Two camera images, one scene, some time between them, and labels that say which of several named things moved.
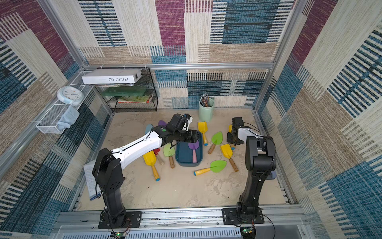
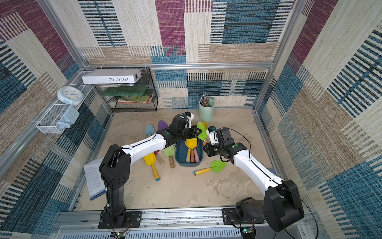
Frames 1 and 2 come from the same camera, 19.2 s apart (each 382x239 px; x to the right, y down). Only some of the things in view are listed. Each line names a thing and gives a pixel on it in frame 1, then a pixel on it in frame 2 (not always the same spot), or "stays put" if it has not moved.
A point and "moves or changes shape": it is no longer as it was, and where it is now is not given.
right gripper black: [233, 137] -> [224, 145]
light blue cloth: [69, 117] stays put
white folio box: [111, 76] stays put
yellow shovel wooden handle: [228, 152] moves or changes shape
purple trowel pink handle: [162, 123] stays put
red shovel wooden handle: [155, 151] stays put
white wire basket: [48, 124] stays put
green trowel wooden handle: [169, 152] stays put
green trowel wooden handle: [217, 139] moves or changes shape
